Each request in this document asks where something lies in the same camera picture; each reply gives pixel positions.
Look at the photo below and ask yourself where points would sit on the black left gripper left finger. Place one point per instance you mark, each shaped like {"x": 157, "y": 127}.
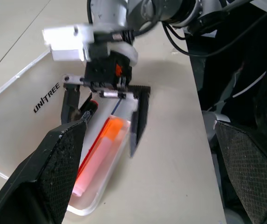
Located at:
{"x": 30, "y": 177}

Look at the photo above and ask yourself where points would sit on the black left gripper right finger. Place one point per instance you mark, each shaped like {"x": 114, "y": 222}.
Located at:
{"x": 252, "y": 177}

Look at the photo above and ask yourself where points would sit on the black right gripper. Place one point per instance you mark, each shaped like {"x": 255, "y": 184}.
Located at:
{"x": 103, "y": 70}

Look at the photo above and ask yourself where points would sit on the clear orange pencil case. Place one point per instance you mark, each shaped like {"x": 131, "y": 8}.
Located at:
{"x": 105, "y": 158}

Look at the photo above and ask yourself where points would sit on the red marker with black body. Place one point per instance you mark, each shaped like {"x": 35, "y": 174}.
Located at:
{"x": 91, "y": 111}

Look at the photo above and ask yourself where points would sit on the white Unitree table mat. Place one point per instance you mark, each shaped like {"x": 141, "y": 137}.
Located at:
{"x": 19, "y": 130}

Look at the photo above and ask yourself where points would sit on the dark robot body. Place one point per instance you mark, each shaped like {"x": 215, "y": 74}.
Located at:
{"x": 240, "y": 81}

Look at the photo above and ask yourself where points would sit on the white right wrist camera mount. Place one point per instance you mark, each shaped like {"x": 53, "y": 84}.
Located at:
{"x": 65, "y": 44}

